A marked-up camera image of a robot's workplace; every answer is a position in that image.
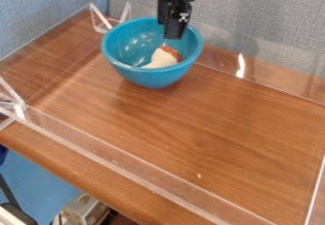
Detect white power strip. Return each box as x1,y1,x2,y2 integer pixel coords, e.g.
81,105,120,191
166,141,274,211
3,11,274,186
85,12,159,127
51,194,111,225

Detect blue bowl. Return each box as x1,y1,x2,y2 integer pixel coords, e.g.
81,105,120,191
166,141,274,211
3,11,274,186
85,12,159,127
101,17,203,88

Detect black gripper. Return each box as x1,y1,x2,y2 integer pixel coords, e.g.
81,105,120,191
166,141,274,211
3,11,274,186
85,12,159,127
158,0,194,39

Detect black stand leg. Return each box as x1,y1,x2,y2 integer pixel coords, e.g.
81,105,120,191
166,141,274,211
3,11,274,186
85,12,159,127
0,174,37,225

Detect clear acrylic tray walls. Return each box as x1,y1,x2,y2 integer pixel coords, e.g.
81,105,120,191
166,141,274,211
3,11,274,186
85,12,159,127
0,9,325,225

